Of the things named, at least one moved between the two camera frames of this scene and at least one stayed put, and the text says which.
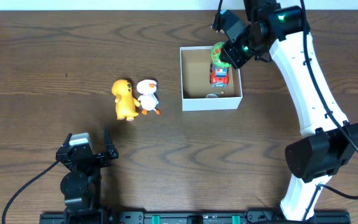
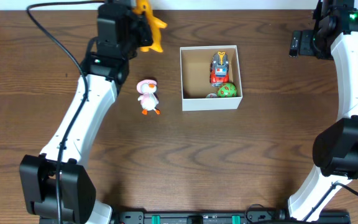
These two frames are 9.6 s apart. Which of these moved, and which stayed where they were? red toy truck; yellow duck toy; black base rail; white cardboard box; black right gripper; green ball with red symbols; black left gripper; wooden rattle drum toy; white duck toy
Moved: black left gripper; green ball with red symbols; yellow duck toy; black right gripper
Stayed: wooden rattle drum toy; black base rail; white duck toy; white cardboard box; red toy truck
